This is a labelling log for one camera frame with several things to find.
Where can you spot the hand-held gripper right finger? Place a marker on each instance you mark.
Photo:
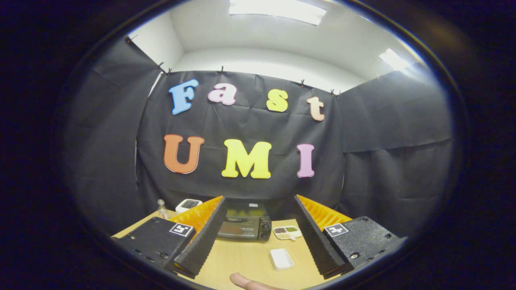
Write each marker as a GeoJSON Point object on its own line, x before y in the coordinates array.
{"type": "Point", "coordinates": [318, 241]}

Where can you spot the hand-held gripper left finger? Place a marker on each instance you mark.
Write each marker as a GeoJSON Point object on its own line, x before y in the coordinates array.
{"type": "Point", "coordinates": [203, 237]}

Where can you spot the black toaster oven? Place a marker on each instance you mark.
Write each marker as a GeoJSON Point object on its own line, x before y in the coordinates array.
{"type": "Point", "coordinates": [242, 229]}

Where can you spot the white bread toaster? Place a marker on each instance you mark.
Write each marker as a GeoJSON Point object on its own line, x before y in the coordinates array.
{"type": "Point", "coordinates": [185, 205]}

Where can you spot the white divided bean dish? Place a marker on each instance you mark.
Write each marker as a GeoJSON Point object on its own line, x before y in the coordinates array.
{"type": "Point", "coordinates": [286, 233]}

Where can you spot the white rectangular tray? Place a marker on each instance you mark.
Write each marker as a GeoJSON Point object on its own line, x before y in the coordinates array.
{"type": "Point", "coordinates": [281, 259]}

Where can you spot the clear glass bottle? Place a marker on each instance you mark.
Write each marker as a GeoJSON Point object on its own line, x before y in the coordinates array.
{"type": "Point", "coordinates": [162, 211]}

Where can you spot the small ceiling light panel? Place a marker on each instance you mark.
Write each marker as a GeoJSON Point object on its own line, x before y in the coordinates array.
{"type": "Point", "coordinates": [393, 59]}

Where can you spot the large ceiling light panel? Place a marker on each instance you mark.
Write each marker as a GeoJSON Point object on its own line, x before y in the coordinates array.
{"type": "Point", "coordinates": [278, 10]}

